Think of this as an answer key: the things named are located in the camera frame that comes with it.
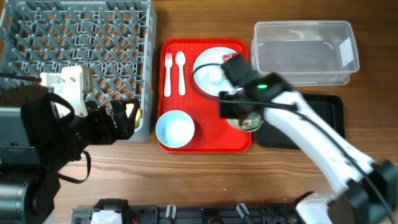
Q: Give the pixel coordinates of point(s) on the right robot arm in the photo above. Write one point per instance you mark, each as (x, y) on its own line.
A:
(364, 191)

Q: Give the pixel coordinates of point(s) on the red snack wrapper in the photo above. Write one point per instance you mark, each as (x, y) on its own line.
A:
(226, 57)

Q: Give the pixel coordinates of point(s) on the white tissue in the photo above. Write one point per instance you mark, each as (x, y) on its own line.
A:
(215, 76)

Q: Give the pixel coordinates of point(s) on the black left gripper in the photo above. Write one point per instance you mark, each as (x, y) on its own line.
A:
(122, 127)

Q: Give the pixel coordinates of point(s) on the green bowl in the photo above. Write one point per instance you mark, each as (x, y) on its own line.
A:
(248, 122)

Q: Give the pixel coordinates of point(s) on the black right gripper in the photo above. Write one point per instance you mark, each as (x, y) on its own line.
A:
(226, 112)

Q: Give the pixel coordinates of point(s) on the black waste tray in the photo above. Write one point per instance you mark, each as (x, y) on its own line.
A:
(328, 107)

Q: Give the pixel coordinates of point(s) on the grey dishwasher rack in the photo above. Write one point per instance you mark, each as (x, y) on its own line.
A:
(116, 39)

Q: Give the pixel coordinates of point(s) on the red plastic tray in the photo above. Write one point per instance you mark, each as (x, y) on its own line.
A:
(212, 134)

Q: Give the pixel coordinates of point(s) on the white plastic fork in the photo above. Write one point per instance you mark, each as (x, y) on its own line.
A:
(168, 65)

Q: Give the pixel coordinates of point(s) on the light blue plate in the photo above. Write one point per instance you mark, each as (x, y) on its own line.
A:
(212, 57)

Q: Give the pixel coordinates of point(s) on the light blue bowl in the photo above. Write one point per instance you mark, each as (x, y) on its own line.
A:
(175, 129)

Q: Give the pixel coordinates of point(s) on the yellow plastic cup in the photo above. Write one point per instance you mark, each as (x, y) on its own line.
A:
(129, 109)

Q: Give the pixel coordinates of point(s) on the white plastic spoon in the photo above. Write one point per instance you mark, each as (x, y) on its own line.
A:
(180, 60)

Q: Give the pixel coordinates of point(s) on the clear plastic bin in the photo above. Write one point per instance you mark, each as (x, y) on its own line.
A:
(306, 53)

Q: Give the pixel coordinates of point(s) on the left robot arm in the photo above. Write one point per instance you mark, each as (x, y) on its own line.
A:
(40, 134)

